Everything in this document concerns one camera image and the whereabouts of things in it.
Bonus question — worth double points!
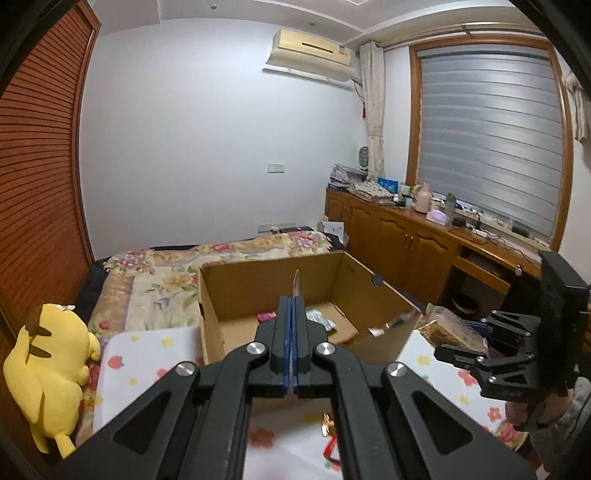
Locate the pink thermos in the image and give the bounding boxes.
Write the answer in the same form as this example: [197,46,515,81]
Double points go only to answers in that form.
[414,182,433,214]

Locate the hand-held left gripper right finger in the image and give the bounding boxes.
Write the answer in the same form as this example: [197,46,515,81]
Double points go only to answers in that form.
[295,296,536,480]

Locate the wooden slatted wardrobe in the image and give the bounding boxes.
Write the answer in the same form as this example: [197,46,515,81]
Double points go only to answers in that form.
[0,0,102,352]

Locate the wooden window frame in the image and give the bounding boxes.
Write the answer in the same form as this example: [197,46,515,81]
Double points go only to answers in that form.
[406,34,575,252]

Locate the yellow plush toy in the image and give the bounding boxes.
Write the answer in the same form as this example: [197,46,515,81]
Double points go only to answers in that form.
[2,302,101,455]

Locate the person's right forearm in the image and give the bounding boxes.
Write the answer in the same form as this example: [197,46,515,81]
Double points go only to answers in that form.
[526,383,591,472]

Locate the clear biscuit packet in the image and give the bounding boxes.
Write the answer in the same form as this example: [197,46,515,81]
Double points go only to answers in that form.
[416,303,490,354]

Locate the grey window blind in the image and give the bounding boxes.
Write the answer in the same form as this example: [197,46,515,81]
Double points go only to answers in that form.
[416,48,564,241]

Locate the beige curtain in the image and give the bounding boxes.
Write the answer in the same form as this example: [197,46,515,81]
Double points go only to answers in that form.
[359,41,386,181]
[561,71,591,144]

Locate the cardboard box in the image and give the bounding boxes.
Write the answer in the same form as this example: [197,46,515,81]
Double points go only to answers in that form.
[198,250,428,365]

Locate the patterned fabric bag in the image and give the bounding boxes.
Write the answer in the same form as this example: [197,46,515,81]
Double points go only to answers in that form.
[348,179,391,201]

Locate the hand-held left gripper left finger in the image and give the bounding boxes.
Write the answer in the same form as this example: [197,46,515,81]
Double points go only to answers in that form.
[60,296,293,480]

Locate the purple printed box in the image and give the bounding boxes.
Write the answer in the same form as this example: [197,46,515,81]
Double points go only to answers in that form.
[329,164,365,188]

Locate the wooden cabinet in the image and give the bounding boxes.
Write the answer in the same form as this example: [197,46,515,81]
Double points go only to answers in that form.
[324,185,543,319]

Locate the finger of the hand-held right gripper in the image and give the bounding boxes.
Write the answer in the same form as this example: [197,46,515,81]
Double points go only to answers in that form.
[468,311,540,354]
[434,344,532,371]

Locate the white paper bag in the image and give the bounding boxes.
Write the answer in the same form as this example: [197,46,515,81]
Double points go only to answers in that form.
[318,220,346,245]

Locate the strawberry printed cloth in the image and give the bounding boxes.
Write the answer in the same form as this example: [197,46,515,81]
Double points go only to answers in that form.
[92,328,522,480]

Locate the wall air conditioner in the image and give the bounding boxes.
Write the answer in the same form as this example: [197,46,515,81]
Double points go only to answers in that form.
[262,28,358,84]

